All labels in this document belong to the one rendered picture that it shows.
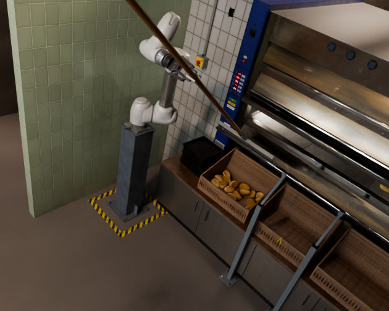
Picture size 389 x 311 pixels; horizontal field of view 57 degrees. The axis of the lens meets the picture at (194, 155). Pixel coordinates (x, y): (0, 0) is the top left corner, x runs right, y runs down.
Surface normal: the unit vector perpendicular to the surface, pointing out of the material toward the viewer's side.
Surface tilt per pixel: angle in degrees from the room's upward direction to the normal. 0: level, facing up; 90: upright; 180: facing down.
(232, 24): 90
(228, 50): 90
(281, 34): 90
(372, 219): 70
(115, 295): 0
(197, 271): 0
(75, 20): 90
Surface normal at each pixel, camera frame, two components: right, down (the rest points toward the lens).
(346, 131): -0.58, 0.03
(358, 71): -0.69, 0.32
